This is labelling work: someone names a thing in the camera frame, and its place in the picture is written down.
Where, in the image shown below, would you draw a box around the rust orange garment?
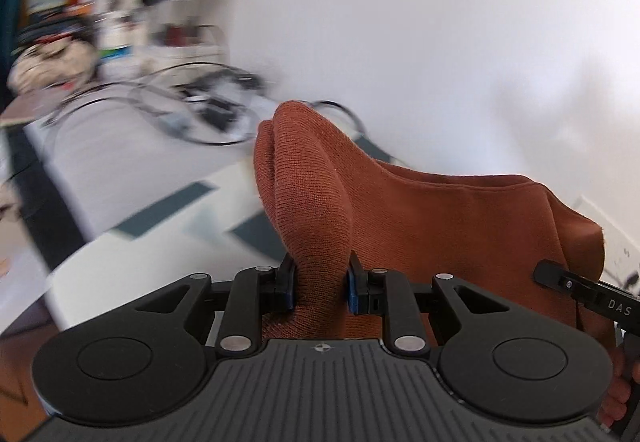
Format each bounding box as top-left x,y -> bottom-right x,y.
254,102 -> 615,348

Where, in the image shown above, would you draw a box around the person's right hand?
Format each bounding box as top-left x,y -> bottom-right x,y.
597,348 -> 631,428

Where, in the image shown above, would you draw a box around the patterned table cover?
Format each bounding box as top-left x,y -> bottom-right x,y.
44,121 -> 402,338

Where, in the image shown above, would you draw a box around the cluttered white shelf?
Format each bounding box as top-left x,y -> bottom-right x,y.
6,0 -> 215,95

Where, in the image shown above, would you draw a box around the black coiled cables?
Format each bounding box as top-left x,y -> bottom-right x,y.
39,60 -> 371,149

